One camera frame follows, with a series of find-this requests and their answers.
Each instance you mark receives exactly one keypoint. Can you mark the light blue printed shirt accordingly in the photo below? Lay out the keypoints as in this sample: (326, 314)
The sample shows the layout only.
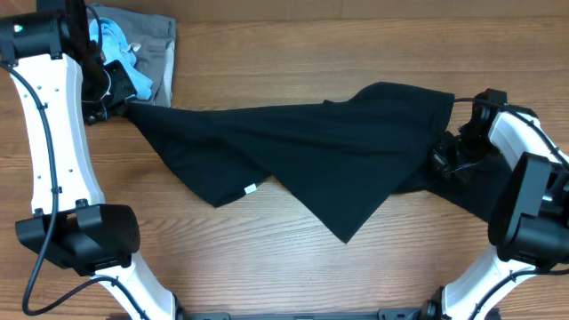
(115, 46)

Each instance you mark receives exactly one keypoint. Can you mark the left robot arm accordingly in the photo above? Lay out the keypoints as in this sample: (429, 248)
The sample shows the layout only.
(63, 85)

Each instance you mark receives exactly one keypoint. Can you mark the black t-shirt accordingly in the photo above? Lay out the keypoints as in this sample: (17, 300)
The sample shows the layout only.
(341, 160)

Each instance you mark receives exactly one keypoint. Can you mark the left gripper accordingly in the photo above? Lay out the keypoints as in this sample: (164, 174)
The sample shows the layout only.
(125, 91)

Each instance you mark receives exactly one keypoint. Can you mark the grey folded garment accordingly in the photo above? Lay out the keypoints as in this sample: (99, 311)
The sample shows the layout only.
(156, 35)

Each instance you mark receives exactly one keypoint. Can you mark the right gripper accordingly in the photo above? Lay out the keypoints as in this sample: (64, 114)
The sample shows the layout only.
(438, 159)

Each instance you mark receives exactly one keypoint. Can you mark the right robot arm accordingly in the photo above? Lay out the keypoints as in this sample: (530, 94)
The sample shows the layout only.
(528, 226)

